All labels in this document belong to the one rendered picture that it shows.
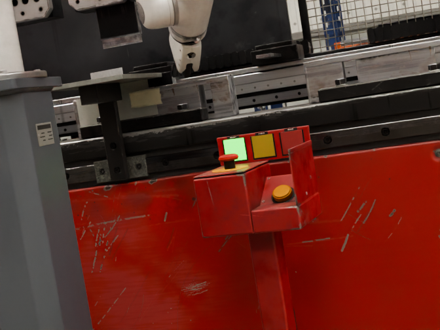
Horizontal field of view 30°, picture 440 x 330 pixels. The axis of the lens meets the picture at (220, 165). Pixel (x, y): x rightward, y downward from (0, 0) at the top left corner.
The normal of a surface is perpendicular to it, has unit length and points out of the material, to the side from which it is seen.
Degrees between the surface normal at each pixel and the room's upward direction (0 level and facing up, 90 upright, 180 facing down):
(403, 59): 90
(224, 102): 90
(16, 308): 90
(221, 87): 90
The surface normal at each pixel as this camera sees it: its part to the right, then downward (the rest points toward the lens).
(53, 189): 0.96, -0.14
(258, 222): -0.36, 0.14
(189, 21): 0.19, 0.90
